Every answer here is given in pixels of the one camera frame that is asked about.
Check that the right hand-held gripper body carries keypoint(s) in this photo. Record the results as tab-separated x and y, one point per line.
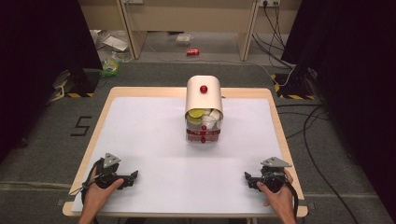
272	179

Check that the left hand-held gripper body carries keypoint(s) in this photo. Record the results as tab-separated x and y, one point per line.
109	174

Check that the trash items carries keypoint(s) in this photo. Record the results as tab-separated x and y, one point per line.
190	124

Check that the white drawer cabinet red knobs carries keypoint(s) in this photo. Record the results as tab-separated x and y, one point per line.
202	99

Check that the person's right hand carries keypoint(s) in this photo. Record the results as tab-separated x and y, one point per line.
281	199

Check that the person's left hand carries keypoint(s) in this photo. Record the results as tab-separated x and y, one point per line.
96	196

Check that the white table mat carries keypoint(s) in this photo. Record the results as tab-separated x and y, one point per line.
149	161

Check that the wooden table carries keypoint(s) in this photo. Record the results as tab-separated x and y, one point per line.
93	137

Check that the white cup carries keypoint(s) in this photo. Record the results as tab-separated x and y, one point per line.
215	114
209	122

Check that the yellow-green cup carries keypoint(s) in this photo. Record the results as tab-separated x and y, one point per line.
196	113

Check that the yellow-black hazard tape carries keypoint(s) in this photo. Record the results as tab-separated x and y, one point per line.
295	96
76	95

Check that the green plastic bag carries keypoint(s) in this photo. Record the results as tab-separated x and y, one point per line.
110	67

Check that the black curtain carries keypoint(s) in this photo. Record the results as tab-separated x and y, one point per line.
34	62
355	62

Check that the red drink can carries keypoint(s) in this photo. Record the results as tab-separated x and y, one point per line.
192	52

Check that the clear plastic packaging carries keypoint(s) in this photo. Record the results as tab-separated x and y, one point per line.
184	38

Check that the beige desk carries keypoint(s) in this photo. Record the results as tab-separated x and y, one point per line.
193	15

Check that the white wall power socket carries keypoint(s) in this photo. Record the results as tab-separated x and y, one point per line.
269	2

